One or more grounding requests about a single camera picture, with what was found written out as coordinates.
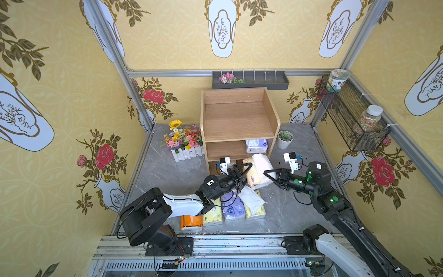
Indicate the orange tissue pack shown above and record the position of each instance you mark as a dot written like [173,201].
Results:
[191,223]

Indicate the dark wall hook rack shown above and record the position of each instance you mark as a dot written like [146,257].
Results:
[271,79]

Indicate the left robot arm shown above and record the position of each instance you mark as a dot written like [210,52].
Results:
[143,220]

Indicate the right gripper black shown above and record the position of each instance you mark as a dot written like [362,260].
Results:
[282,178]

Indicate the white purple tissue pack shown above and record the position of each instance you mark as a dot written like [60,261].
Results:
[259,146]

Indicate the wooden three-tier shelf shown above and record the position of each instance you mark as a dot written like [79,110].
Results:
[231,117]

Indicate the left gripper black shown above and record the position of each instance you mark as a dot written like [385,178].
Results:
[233,175]

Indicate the small cactus white pot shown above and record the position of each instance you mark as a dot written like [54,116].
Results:
[284,139]

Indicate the yellow tissue pack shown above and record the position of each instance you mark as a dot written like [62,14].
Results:
[253,203]

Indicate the clear jar white lid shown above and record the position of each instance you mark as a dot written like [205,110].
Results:
[368,119]

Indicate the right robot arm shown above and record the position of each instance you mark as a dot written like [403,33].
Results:
[371,259]

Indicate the artificial flowers white fence planter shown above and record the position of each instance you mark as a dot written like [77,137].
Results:
[184,142]

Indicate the green-yellow tissue pack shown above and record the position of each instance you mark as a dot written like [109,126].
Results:
[214,216]

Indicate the pink flower on rack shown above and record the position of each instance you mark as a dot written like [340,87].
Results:
[229,78]

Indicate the black wire wall basket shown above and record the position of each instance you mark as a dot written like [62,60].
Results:
[345,109]

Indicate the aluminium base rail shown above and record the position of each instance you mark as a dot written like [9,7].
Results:
[214,252]

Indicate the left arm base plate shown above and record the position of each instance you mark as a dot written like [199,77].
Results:
[180,246]

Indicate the printed lidded jar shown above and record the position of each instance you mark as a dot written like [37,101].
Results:
[337,79]

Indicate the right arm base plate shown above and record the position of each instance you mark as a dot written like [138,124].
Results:
[300,245]

